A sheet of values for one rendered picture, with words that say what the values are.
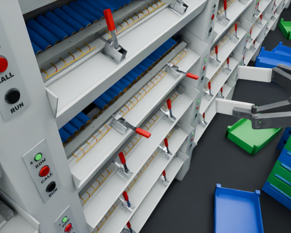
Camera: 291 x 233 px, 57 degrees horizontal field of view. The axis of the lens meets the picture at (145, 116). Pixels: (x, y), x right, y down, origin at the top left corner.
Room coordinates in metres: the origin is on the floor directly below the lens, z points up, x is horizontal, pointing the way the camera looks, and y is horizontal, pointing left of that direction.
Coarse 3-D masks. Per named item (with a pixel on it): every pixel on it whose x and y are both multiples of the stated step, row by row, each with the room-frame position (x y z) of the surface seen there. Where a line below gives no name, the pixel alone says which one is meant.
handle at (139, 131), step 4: (124, 124) 0.45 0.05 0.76; (128, 124) 0.45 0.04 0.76; (132, 128) 0.43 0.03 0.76; (136, 128) 0.44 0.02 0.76; (136, 132) 0.43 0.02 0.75; (140, 132) 0.42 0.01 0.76; (144, 132) 0.42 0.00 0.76; (148, 132) 0.42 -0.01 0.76; (144, 136) 0.41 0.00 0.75; (148, 136) 0.41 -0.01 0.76
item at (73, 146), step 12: (180, 48) 0.78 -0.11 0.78; (168, 60) 0.70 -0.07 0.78; (156, 72) 0.64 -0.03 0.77; (144, 84) 0.58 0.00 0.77; (132, 96) 0.54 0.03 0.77; (108, 108) 0.48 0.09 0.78; (120, 108) 0.50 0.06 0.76; (96, 120) 0.44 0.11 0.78; (108, 120) 0.46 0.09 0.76; (84, 132) 0.40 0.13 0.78; (72, 144) 0.37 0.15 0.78
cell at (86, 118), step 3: (81, 111) 0.46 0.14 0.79; (78, 114) 0.45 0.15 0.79; (81, 114) 0.45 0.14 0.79; (84, 114) 0.45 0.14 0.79; (78, 117) 0.44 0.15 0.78; (81, 117) 0.44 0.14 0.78; (84, 117) 0.44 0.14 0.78; (87, 117) 0.44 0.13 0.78; (81, 120) 0.44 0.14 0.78; (84, 120) 0.44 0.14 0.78; (87, 120) 0.44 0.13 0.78; (84, 123) 0.43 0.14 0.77
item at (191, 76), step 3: (177, 69) 0.68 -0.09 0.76; (180, 72) 0.67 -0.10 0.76; (183, 72) 0.67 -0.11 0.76; (186, 75) 0.65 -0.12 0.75; (189, 75) 0.65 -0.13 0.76; (192, 75) 0.65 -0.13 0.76; (195, 75) 0.65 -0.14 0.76; (192, 78) 0.64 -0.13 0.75; (195, 78) 0.64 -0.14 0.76; (198, 78) 0.64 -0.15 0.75
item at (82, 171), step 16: (176, 32) 0.85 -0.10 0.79; (192, 48) 0.82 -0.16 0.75; (176, 64) 0.73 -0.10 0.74; (192, 64) 0.75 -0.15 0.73; (160, 80) 0.64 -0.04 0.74; (176, 80) 0.66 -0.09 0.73; (144, 96) 0.57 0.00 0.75; (160, 96) 0.58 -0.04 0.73; (96, 112) 0.48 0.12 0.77; (128, 112) 0.50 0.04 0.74; (144, 112) 0.52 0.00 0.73; (112, 128) 0.45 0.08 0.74; (96, 144) 0.40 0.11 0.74; (112, 144) 0.41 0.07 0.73; (80, 160) 0.35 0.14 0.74; (96, 160) 0.36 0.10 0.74; (80, 176) 0.32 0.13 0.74
